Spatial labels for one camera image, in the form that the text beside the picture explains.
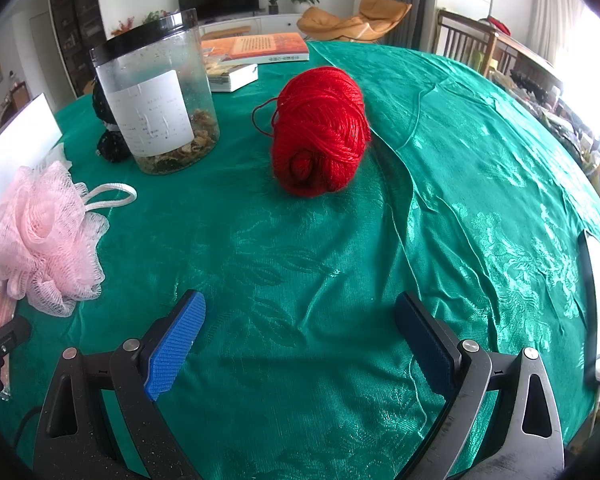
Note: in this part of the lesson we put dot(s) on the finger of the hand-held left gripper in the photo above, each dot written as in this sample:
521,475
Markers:
10,332

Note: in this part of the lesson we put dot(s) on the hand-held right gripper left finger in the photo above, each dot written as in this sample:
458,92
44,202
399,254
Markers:
175,345

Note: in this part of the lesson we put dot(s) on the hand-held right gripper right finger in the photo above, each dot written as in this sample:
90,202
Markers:
425,345

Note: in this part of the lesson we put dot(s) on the pink mesh bath loofah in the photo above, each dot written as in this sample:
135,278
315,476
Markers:
40,240

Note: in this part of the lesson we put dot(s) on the black mesh bath sponge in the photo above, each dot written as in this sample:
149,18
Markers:
111,146

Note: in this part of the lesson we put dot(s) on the red yarn ball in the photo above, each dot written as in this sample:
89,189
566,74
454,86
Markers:
320,130

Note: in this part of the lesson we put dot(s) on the green satin tablecloth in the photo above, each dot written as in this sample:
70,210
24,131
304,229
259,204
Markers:
305,260

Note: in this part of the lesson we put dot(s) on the white cardboard box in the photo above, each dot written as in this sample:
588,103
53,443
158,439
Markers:
20,130

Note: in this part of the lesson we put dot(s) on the clear jar with black lid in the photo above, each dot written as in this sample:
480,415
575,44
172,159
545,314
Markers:
150,110

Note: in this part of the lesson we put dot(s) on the pile of household clutter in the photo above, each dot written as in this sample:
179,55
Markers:
570,125

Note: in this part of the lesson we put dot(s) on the small white box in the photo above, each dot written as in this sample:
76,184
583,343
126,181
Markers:
235,79

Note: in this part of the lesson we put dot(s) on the wooden crib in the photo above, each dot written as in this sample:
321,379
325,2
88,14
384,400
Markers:
480,42

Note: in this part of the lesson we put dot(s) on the orange book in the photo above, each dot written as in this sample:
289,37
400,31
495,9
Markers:
265,45

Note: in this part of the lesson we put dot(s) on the dark display cabinet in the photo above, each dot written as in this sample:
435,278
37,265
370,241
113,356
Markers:
77,25

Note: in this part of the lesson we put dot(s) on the red flower bouquet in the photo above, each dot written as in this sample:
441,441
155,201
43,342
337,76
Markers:
124,26

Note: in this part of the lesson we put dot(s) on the red cloth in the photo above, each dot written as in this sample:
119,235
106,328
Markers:
497,25

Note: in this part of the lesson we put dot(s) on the bushy green potted plant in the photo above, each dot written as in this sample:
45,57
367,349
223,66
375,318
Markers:
154,16

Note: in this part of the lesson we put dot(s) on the orange lounge chair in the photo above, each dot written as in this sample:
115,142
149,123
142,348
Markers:
340,25

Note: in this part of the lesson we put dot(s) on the white television cabinet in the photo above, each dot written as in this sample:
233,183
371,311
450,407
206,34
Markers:
275,22

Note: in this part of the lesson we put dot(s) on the grey curtain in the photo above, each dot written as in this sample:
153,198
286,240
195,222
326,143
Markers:
412,5

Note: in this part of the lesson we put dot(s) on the small potted plant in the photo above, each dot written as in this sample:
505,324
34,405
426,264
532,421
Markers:
272,4

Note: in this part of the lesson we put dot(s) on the white curtain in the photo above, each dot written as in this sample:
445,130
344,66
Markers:
555,10

